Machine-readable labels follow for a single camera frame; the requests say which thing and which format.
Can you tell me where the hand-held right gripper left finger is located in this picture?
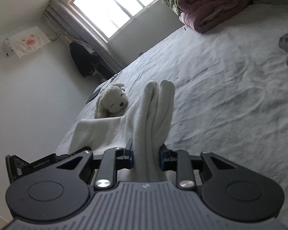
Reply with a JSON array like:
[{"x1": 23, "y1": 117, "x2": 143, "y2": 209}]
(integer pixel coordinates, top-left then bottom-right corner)
[{"x1": 56, "y1": 138, "x2": 135, "y2": 190}]

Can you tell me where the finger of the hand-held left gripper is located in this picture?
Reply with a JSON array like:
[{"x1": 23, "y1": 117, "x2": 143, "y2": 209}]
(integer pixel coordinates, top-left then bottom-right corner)
[{"x1": 55, "y1": 146, "x2": 87, "y2": 158}]

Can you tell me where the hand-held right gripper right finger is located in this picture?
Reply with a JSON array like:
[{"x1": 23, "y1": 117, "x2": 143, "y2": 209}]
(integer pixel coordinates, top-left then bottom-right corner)
[{"x1": 159, "y1": 144, "x2": 239, "y2": 190}]

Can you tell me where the white printed sweatshirt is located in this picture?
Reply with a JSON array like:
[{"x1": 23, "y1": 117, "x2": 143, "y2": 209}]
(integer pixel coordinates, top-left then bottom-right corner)
[{"x1": 68, "y1": 80, "x2": 175, "y2": 182}]

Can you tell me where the dark tablet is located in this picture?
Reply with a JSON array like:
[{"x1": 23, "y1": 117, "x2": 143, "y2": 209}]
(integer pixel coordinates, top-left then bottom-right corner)
[{"x1": 86, "y1": 88, "x2": 102, "y2": 104}]

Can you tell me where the white plush dog toy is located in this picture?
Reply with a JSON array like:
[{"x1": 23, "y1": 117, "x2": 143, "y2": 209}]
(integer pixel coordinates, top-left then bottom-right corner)
[{"x1": 94, "y1": 83, "x2": 129, "y2": 119}]

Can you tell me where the dark hanging jacket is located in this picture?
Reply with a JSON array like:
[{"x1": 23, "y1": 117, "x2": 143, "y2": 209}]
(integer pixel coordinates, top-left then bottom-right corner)
[{"x1": 70, "y1": 42, "x2": 96, "y2": 78}]

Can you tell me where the bed with grey sheet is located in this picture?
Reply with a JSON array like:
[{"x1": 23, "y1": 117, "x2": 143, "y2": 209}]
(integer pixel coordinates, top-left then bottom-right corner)
[{"x1": 55, "y1": 2, "x2": 288, "y2": 230}]

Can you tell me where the grey curtain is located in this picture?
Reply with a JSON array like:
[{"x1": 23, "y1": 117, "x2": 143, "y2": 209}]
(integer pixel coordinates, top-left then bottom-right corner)
[{"x1": 49, "y1": 0, "x2": 126, "y2": 75}]

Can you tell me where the window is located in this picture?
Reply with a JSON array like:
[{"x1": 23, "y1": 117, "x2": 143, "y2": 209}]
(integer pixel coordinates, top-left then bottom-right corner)
[{"x1": 68, "y1": 0, "x2": 160, "y2": 44}]

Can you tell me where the pink folded quilt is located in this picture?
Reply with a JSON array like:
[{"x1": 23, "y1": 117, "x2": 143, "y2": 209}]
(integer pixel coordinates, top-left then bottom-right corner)
[{"x1": 178, "y1": 0, "x2": 253, "y2": 34}]

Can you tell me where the white charging cable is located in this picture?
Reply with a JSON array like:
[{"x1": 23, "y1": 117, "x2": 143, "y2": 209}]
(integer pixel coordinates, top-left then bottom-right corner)
[{"x1": 99, "y1": 71, "x2": 123, "y2": 89}]

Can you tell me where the covered wall air conditioner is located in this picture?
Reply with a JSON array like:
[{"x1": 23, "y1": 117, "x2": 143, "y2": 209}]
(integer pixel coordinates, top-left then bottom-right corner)
[{"x1": 3, "y1": 26, "x2": 52, "y2": 58}]

